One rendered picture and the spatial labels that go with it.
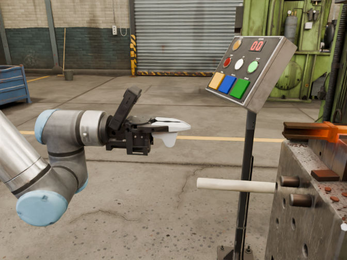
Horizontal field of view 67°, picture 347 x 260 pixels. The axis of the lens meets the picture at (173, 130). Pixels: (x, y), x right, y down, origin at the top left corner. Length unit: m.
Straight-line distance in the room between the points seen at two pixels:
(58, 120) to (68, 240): 1.29
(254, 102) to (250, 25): 4.50
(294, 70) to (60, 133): 5.06
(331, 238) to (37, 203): 0.55
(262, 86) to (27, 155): 0.78
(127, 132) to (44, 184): 0.21
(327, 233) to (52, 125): 0.62
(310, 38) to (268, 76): 4.58
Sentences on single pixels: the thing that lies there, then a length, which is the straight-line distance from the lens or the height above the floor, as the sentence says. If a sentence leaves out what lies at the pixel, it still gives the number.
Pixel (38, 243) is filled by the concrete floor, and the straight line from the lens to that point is 1.94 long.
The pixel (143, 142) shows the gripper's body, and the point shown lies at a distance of 0.62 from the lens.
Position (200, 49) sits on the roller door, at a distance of 8.48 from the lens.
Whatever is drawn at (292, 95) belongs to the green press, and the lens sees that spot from 5.60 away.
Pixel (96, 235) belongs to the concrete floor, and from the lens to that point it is 1.86.
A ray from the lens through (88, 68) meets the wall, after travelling 9.28.
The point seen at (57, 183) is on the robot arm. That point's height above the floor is 0.90.
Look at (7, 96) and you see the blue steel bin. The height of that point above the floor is 0.22.
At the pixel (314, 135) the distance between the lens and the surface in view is 0.66.
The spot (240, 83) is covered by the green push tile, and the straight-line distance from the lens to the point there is 1.06.
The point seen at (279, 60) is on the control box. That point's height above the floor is 1.12.
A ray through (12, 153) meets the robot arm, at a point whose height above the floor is 0.98.
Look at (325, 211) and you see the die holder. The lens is 0.57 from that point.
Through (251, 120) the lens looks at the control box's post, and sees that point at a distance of 1.22.
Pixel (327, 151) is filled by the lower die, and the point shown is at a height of 0.94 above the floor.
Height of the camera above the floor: 1.20
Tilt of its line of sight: 20 degrees down
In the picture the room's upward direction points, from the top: straight up
